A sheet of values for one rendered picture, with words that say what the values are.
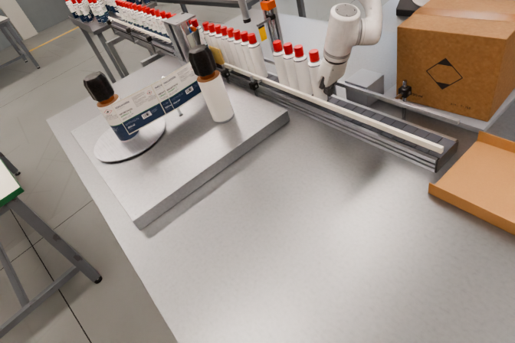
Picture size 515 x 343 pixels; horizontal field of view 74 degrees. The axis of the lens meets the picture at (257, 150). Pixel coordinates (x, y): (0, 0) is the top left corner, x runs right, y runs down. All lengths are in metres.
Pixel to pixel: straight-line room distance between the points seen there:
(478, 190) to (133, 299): 1.74
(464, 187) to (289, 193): 0.47
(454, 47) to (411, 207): 0.48
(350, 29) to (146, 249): 0.87
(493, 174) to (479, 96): 0.25
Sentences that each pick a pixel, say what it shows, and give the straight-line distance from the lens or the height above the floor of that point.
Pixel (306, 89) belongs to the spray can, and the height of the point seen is 0.92.
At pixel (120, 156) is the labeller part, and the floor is 0.89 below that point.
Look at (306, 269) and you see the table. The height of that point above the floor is 0.83.
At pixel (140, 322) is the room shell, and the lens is 2.06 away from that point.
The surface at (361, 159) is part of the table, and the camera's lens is 1.14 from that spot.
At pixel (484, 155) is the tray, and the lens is 1.17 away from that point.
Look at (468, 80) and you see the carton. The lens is 1.20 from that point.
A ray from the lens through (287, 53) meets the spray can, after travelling 1.32.
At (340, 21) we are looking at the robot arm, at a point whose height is 1.23.
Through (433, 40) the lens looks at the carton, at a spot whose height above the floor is 1.09.
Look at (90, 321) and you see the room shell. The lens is 2.25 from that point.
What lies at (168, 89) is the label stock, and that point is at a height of 1.01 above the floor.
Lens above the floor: 1.62
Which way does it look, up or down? 39 degrees down
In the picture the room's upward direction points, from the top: 18 degrees counter-clockwise
